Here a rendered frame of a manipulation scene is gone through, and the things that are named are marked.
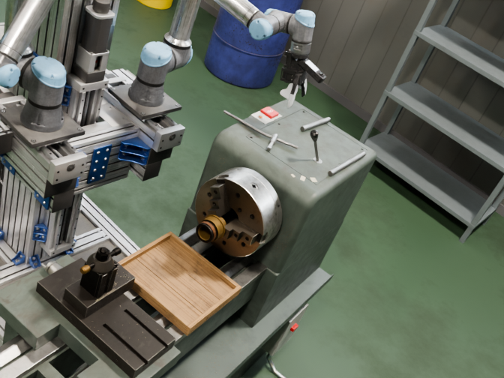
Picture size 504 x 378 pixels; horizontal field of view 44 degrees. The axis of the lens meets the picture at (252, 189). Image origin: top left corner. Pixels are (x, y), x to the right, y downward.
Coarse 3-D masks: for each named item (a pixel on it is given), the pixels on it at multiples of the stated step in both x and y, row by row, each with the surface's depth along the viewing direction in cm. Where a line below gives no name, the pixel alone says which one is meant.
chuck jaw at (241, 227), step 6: (234, 222) 225; (240, 222) 226; (228, 228) 222; (234, 228) 222; (240, 228) 223; (246, 228) 224; (228, 234) 221; (234, 234) 223; (240, 234) 222; (246, 234) 222; (252, 234) 222; (258, 234) 224; (246, 240) 223; (252, 240) 222; (258, 240) 225
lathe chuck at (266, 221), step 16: (224, 176) 228; (240, 176) 226; (208, 192) 231; (240, 192) 222; (256, 192) 222; (208, 208) 234; (240, 208) 225; (256, 208) 220; (272, 208) 225; (256, 224) 223; (272, 224) 226; (224, 240) 235; (240, 240) 230; (240, 256) 233
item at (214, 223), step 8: (208, 216) 223; (216, 216) 221; (200, 224) 218; (208, 224) 217; (216, 224) 219; (224, 224) 223; (200, 232) 222; (208, 232) 225; (216, 232) 219; (224, 232) 221; (208, 240) 219
